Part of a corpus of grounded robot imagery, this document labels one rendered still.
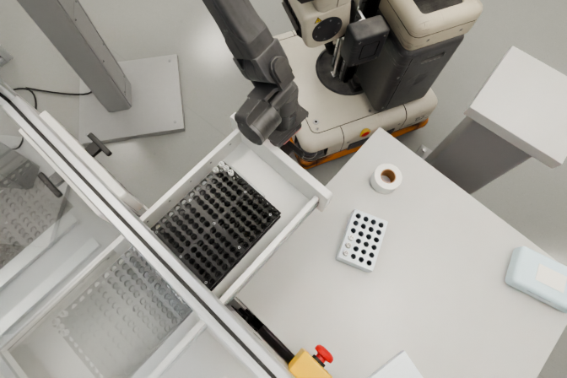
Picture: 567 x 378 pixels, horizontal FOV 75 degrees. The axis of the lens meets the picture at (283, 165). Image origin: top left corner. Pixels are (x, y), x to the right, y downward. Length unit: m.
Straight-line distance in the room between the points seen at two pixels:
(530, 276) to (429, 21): 0.74
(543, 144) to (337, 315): 0.73
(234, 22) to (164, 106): 1.40
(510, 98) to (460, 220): 0.42
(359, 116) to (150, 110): 1.02
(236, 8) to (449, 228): 0.72
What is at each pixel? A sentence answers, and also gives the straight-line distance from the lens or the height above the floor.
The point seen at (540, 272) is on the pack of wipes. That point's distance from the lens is 1.06.
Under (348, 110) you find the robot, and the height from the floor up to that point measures 0.28.
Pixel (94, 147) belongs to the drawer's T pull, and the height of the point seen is 0.91.
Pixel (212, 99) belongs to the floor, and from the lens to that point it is 1.99.
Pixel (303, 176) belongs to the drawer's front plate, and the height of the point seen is 0.93.
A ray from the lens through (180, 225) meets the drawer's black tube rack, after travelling 0.84.
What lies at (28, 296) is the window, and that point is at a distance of 0.21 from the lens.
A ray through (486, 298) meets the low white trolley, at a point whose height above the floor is 0.76.
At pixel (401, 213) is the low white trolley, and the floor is 0.76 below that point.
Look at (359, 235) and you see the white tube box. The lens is 0.94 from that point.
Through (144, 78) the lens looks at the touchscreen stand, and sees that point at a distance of 2.10.
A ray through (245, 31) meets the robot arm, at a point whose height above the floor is 1.21.
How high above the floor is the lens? 1.67
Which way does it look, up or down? 68 degrees down
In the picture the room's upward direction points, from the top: 3 degrees clockwise
